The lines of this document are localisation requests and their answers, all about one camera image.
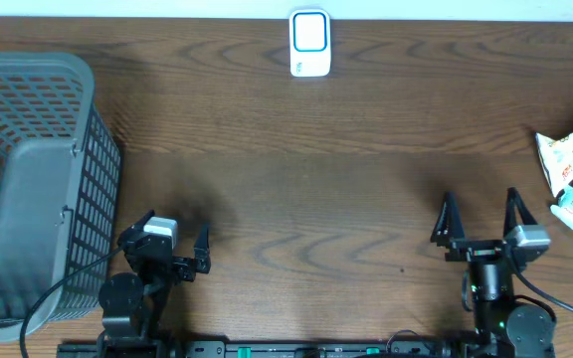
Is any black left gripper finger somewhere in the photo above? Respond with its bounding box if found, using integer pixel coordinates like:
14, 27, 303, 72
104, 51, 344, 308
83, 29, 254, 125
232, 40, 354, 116
193, 223, 210, 260
125, 210, 155, 234

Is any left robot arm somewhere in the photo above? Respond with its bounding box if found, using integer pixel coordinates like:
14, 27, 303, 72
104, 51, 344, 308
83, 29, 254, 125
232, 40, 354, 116
96, 210, 211, 358

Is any white barcode scanner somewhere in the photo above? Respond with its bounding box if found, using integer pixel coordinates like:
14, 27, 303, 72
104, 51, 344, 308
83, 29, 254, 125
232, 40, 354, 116
288, 9, 331, 78

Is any grey plastic shopping basket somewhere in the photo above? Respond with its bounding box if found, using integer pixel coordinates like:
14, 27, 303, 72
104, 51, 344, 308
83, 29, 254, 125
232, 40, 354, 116
0, 52, 121, 342

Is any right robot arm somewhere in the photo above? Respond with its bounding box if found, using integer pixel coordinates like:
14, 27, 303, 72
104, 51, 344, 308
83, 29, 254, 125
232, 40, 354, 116
431, 188, 557, 357

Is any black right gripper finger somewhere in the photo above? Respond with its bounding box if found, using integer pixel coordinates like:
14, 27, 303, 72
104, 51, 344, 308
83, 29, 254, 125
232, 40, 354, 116
503, 187, 538, 238
430, 192, 466, 248

